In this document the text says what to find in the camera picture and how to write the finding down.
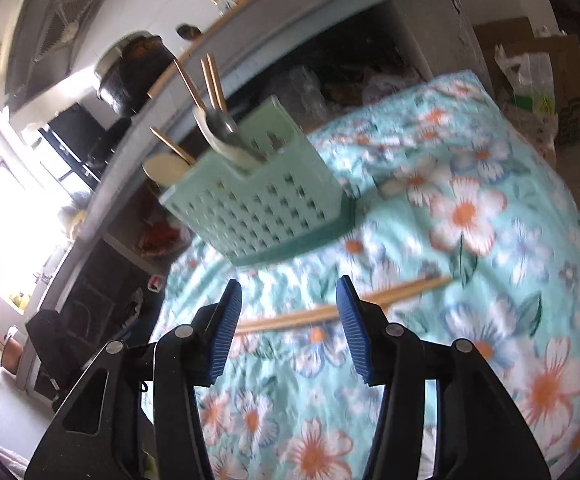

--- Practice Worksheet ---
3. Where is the green star-holed utensil holder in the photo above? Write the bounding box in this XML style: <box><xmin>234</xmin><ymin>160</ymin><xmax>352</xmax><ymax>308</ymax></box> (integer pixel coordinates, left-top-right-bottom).
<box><xmin>160</xmin><ymin>96</ymin><xmax>355</xmax><ymax>266</ymax></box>

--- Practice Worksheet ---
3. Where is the range hood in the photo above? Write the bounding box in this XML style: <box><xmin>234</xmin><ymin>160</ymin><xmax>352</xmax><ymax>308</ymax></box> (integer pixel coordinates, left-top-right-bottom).
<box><xmin>5</xmin><ymin>0</ymin><xmax>102</xmax><ymax>113</ymax></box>

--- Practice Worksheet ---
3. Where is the cardboard box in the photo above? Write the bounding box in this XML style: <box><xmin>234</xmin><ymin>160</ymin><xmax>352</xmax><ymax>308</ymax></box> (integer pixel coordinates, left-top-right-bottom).
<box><xmin>474</xmin><ymin>16</ymin><xmax>580</xmax><ymax>148</ymax></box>

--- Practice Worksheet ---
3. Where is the wooden chopstick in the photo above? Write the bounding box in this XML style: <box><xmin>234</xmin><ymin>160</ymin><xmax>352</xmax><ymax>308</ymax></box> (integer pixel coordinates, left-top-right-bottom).
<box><xmin>235</xmin><ymin>306</ymin><xmax>339</xmax><ymax>335</ymax></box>
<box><xmin>150</xmin><ymin>127</ymin><xmax>197</xmax><ymax>166</ymax></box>
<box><xmin>201</xmin><ymin>58</ymin><xmax>218</xmax><ymax>110</ymax></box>
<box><xmin>359</xmin><ymin>274</ymin><xmax>454</xmax><ymax>306</ymax></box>
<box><xmin>206</xmin><ymin>53</ymin><xmax>228</xmax><ymax>113</ymax></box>
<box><xmin>174</xmin><ymin>58</ymin><xmax>206</xmax><ymax>110</ymax></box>

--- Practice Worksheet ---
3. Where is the clear plastic bag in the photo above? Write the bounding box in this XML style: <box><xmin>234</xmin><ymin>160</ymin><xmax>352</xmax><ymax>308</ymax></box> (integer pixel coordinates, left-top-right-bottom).
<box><xmin>494</xmin><ymin>44</ymin><xmax>559</xmax><ymax>168</ymax></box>

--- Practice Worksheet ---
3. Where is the concrete kitchen counter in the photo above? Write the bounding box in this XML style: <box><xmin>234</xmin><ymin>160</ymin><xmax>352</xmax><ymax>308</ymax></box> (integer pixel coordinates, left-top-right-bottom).
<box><xmin>14</xmin><ymin>0</ymin><xmax>476</xmax><ymax>401</ymax></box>

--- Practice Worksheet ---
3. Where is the floral turquoise quilt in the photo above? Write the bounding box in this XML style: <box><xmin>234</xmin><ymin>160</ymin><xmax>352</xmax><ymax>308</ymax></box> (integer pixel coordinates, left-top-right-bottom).
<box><xmin>154</xmin><ymin>72</ymin><xmax>580</xmax><ymax>479</ymax></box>

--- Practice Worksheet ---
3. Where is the cream plastic spoon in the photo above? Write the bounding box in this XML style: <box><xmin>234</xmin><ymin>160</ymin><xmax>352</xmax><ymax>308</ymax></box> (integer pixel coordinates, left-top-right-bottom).
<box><xmin>193</xmin><ymin>107</ymin><xmax>259</xmax><ymax>170</ymax></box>

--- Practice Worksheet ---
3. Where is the white rice paddle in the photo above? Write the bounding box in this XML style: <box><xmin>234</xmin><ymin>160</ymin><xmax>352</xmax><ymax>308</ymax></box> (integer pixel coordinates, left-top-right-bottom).
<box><xmin>142</xmin><ymin>153</ymin><xmax>189</xmax><ymax>188</ymax></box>

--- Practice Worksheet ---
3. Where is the clear oil bottle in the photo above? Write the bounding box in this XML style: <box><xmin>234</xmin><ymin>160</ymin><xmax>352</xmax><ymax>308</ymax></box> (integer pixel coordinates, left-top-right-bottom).
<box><xmin>211</xmin><ymin>0</ymin><xmax>229</xmax><ymax>16</ymax></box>

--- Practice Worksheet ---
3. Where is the black wok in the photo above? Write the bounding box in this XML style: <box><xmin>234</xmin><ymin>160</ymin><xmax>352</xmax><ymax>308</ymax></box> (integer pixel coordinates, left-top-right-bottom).
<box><xmin>86</xmin><ymin>117</ymin><xmax>132</xmax><ymax>172</ymax></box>

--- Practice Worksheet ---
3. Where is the stainless steel spoon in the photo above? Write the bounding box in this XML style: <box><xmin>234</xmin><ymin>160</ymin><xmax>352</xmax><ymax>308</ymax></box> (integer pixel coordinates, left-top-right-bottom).
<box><xmin>206</xmin><ymin>108</ymin><xmax>266</xmax><ymax>162</ymax></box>

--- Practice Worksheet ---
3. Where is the large black cooking pot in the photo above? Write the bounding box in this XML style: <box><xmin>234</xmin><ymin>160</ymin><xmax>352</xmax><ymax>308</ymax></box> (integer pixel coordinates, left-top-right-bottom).
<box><xmin>95</xmin><ymin>32</ymin><xmax>174</xmax><ymax>117</ymax></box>

